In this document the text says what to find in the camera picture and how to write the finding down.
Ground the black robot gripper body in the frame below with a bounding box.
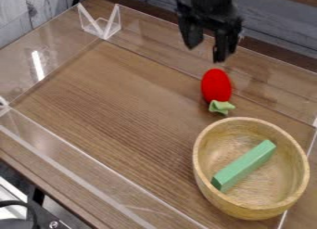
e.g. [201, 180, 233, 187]
[175, 0, 242, 31]

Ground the wooden oval bowl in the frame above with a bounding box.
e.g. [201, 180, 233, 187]
[191, 117, 308, 221]

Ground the clear acrylic corner bracket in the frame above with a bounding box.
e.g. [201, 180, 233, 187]
[76, 4, 121, 40]

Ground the red plush strawberry toy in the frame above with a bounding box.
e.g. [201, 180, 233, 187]
[200, 69, 235, 115]

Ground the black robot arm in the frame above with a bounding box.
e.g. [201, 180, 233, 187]
[175, 0, 242, 63]

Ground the black metal table frame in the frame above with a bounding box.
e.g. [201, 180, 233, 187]
[0, 160, 90, 229]

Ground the clear acrylic table barrier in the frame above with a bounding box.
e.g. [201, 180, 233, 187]
[0, 96, 207, 229]

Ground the black cable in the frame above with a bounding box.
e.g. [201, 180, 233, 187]
[0, 200, 41, 229]

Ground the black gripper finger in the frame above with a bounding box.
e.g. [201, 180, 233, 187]
[212, 24, 242, 63]
[177, 14, 203, 49]

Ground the green rectangular block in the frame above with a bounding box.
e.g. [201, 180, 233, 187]
[209, 139, 275, 192]

